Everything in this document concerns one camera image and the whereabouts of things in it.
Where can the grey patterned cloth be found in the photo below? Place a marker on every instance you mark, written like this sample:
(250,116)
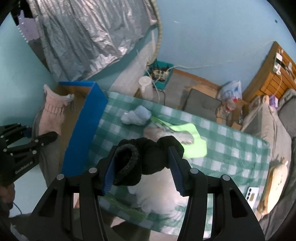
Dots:
(155,133)

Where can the clear plastic water bottle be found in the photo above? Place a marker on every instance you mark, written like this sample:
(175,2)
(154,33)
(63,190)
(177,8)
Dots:
(229,105)

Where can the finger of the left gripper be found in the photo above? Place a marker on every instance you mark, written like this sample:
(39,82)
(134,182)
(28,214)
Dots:
(29,150)
(15,132)

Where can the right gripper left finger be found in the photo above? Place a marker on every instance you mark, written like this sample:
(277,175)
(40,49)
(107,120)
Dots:
(52,218)

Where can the light blue sock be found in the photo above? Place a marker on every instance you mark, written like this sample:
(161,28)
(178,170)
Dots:
(139,116)

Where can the person's left hand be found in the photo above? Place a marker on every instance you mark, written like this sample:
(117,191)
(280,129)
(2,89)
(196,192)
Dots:
(7,197)

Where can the white plastic jug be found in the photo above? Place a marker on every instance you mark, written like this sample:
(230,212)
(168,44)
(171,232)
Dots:
(145,85)

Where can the beige plush toy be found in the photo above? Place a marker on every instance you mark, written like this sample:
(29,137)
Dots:
(275,183)

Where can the green knitted dishcloth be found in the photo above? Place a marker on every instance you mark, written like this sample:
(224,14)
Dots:
(132,212)

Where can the blue edged cardboard box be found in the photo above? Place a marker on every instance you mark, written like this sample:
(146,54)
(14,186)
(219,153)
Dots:
(81,121)

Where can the bright green cloth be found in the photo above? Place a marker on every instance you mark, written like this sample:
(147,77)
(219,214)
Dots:
(196,150)

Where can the wooden slatted headboard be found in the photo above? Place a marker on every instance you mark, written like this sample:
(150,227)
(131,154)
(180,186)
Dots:
(268,82)

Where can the silver crinkled cover sheet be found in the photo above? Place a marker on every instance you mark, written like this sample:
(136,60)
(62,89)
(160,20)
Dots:
(81,38)

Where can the white plastic bag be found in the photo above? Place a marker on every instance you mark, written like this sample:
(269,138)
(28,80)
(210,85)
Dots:
(231,90)

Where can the white smartphone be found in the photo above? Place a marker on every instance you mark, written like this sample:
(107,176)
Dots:
(251,196)

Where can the green white checkered tablecloth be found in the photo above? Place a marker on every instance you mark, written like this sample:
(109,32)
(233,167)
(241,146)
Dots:
(241,156)

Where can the teal crate with power strip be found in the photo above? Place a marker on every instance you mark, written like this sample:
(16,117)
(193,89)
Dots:
(160,72)

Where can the white mesh bath pouf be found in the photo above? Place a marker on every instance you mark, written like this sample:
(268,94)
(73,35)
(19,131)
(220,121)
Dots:
(156,193)

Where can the black sock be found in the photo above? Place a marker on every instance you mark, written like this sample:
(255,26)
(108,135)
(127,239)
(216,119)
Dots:
(142,156)

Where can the dark grey seat cushion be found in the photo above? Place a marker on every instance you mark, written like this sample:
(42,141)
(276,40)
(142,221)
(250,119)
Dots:
(199,104)

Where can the pink knitted garment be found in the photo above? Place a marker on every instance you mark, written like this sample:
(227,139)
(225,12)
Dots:
(52,113)

